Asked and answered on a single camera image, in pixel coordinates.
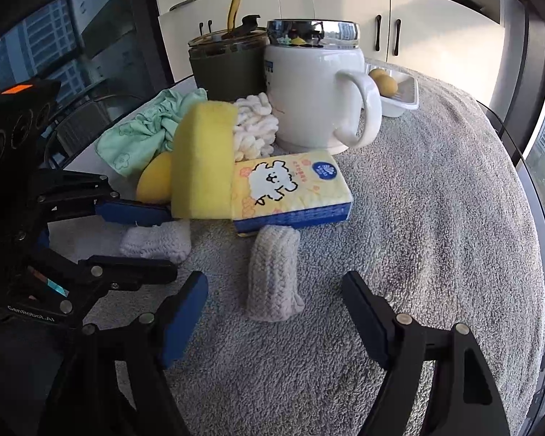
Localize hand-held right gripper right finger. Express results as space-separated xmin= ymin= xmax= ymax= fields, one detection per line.
xmin=342 ymin=271 xmax=512 ymax=436

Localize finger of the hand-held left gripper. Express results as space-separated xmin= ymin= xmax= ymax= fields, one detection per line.
xmin=45 ymin=257 xmax=179 ymax=324
xmin=34 ymin=169 xmax=175 ymax=228

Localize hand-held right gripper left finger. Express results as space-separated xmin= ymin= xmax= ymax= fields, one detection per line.
xmin=41 ymin=271 xmax=209 ymax=436

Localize mint green cloth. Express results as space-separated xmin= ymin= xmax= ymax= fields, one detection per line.
xmin=95 ymin=88 xmax=208 ymax=179

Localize yellow rectangular sponge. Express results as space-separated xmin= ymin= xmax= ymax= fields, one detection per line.
xmin=170 ymin=101 xmax=239 ymax=221

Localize beige knit sock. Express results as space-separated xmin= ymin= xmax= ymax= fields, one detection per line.
xmin=246 ymin=225 xmax=306 ymax=324

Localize white chunky yarn knot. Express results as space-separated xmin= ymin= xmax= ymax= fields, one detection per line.
xmin=233 ymin=92 xmax=280 ymax=162

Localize yellow sheep print tissue pack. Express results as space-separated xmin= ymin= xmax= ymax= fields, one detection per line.
xmin=231 ymin=151 xmax=354 ymax=237

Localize white ribbed plastic tray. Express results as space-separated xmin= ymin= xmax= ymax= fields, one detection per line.
xmin=366 ymin=62 xmax=420 ymax=119

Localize small white knit sock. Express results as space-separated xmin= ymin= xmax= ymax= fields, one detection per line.
xmin=119 ymin=219 xmax=192 ymax=265

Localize olive glass cup with straw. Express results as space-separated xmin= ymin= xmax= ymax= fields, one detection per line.
xmin=187 ymin=0 xmax=271 ymax=103

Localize white mug with mirror lid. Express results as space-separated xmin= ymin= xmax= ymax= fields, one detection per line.
xmin=263 ymin=19 xmax=383 ymax=155

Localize white cabinet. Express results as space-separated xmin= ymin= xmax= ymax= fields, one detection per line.
xmin=157 ymin=0 xmax=502 ymax=82

